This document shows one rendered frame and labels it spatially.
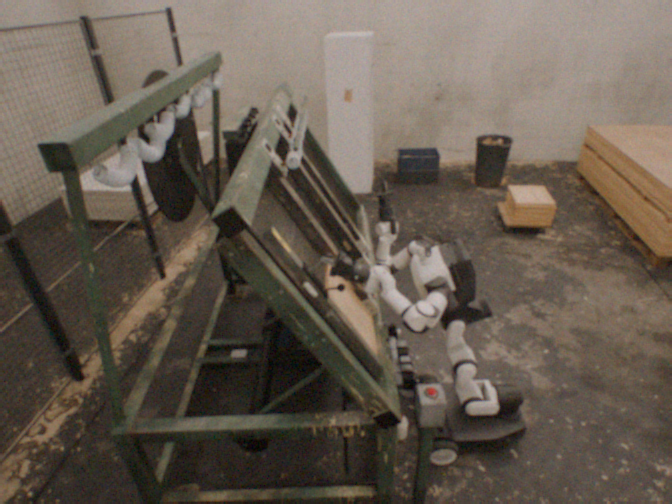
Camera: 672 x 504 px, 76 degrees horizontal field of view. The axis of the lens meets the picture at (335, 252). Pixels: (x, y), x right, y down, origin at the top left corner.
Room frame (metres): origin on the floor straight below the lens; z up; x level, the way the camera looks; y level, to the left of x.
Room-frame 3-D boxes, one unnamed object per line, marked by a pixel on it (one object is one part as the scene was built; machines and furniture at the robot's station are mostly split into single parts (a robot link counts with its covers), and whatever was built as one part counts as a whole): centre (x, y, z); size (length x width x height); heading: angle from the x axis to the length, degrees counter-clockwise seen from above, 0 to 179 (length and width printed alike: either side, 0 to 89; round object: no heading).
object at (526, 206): (4.65, -2.30, 0.20); 0.61 x 0.53 x 0.40; 171
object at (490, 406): (1.84, -0.88, 0.28); 0.21 x 0.20 x 0.13; 89
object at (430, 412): (1.35, -0.42, 0.84); 0.12 x 0.12 x 0.18; 0
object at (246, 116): (3.15, 0.63, 1.38); 0.70 x 0.15 x 0.85; 0
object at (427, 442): (1.35, -0.42, 0.38); 0.06 x 0.06 x 0.75; 0
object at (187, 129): (2.30, 0.84, 1.85); 0.80 x 0.06 x 0.80; 0
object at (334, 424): (2.40, 0.42, 0.41); 2.20 x 1.38 x 0.83; 0
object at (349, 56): (6.08, -0.31, 1.03); 0.61 x 0.58 x 2.05; 171
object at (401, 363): (1.79, -0.36, 0.69); 0.50 x 0.14 x 0.24; 0
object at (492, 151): (5.95, -2.32, 0.33); 0.52 x 0.51 x 0.65; 171
